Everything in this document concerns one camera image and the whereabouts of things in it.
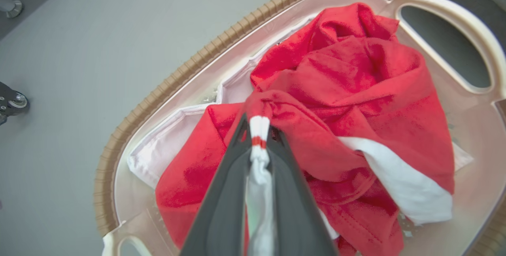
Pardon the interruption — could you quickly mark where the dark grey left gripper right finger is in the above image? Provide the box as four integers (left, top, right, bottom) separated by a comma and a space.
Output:
270, 128, 339, 256

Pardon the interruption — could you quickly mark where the red Bulls jersey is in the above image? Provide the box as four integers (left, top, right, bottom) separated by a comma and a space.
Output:
155, 3, 455, 256

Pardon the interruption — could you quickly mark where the small grey panel foot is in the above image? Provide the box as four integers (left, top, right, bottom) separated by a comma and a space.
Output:
0, 0, 23, 19

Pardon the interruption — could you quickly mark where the white laundry basket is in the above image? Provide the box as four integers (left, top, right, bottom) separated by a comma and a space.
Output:
94, 0, 506, 256

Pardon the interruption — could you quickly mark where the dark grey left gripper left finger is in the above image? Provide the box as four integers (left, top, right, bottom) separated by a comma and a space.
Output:
180, 114, 252, 256

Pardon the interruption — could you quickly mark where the black caster wheel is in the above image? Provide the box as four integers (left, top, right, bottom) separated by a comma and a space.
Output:
0, 82, 30, 126

